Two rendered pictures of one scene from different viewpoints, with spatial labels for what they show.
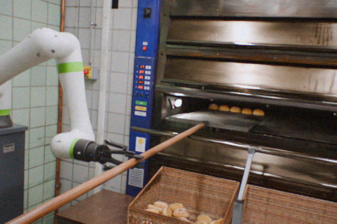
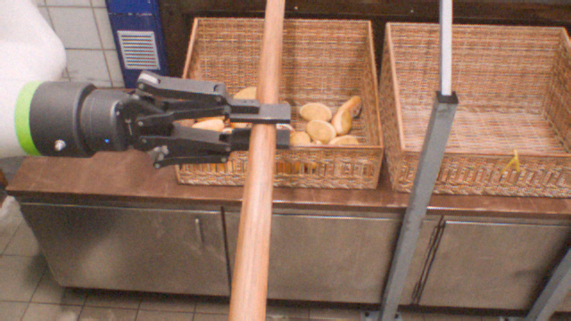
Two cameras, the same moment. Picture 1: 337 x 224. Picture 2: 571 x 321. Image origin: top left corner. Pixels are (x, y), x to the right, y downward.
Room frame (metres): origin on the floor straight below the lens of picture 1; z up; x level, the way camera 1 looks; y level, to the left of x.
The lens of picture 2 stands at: (0.82, 0.26, 1.53)
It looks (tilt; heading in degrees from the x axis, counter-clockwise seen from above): 41 degrees down; 341
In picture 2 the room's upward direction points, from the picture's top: straight up
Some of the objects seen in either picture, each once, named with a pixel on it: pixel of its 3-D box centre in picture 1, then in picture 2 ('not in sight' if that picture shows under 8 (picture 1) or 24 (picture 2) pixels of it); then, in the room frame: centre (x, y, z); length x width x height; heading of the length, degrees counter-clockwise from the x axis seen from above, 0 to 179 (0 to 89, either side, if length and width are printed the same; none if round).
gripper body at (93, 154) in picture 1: (100, 153); (132, 121); (1.32, 0.27, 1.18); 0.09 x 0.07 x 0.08; 68
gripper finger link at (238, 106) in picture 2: (129, 150); (236, 99); (1.27, 0.15, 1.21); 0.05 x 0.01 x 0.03; 68
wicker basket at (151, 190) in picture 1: (185, 204); (279, 97); (1.95, -0.14, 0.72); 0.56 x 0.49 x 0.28; 68
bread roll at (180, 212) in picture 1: (180, 212); not in sight; (2.05, -0.12, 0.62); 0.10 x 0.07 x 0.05; 96
